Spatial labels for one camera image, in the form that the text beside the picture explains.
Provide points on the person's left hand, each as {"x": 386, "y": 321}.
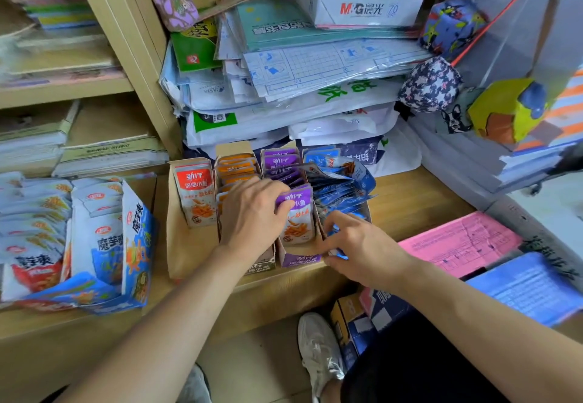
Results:
{"x": 248, "y": 218}

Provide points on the person's right hand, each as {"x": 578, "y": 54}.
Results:
{"x": 369, "y": 255}

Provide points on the person's right thumb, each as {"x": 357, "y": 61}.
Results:
{"x": 331, "y": 250}

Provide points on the person's left thumb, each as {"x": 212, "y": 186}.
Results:
{"x": 284, "y": 207}

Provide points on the blue snack packet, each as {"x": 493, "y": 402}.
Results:
{"x": 338, "y": 255}

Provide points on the purple snack packet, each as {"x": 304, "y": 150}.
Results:
{"x": 298, "y": 223}

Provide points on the person's left forearm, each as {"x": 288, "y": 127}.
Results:
{"x": 155, "y": 330}

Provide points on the person's right forearm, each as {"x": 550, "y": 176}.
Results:
{"x": 492, "y": 330}

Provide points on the purple-fronted cardboard display box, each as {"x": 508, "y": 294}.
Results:
{"x": 298, "y": 257}

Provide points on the row of purple packets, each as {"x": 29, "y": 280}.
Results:
{"x": 281, "y": 166}

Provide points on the brown cardboard display box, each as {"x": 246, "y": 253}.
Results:
{"x": 262, "y": 266}
{"x": 364, "y": 211}
{"x": 184, "y": 245}

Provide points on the row of blue packets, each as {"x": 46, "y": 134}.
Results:
{"x": 339, "y": 182}

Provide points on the row of orange packets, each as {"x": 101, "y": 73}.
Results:
{"x": 236, "y": 168}

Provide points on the blue and yellow carton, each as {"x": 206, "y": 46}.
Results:
{"x": 351, "y": 327}

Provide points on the dark blue carton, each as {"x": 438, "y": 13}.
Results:
{"x": 387, "y": 308}

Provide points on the red snack packet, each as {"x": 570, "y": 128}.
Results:
{"x": 196, "y": 195}

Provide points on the white sneaker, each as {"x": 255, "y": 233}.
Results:
{"x": 319, "y": 352}

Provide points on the pile of wrapped paper packs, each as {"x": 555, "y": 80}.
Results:
{"x": 291, "y": 79}

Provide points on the pink printed paper stack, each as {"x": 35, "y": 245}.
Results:
{"x": 460, "y": 243}

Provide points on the black shorts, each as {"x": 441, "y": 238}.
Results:
{"x": 410, "y": 366}

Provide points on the blue chip display box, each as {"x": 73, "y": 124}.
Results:
{"x": 134, "y": 252}

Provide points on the stack of white paper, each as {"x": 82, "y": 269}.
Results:
{"x": 483, "y": 161}

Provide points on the white dog print pouch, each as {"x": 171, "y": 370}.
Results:
{"x": 455, "y": 118}

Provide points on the green packet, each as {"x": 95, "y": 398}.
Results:
{"x": 196, "y": 47}

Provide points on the beige wooden shelf unit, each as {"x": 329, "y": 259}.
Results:
{"x": 136, "y": 97}

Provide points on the dark floral pouch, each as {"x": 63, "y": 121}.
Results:
{"x": 430, "y": 85}

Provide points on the grey shoe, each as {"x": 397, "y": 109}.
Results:
{"x": 195, "y": 387}

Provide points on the blue printed paper stack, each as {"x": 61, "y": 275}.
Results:
{"x": 528, "y": 286}

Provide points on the grey cardboard box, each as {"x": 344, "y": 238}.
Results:
{"x": 533, "y": 229}

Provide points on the stack of wrapped notebooks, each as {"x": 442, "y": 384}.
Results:
{"x": 86, "y": 143}

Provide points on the white paper ream box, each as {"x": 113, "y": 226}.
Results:
{"x": 360, "y": 2}

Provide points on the yellow cartoon pouch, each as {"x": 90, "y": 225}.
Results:
{"x": 503, "y": 111}

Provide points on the purple floral pouch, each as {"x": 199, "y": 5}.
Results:
{"x": 175, "y": 6}

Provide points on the pile of white chip packets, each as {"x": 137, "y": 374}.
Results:
{"x": 43, "y": 229}

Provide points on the blue cartoon print pouch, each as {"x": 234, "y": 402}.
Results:
{"x": 451, "y": 25}

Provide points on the stack of coloured paper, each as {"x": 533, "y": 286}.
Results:
{"x": 59, "y": 13}

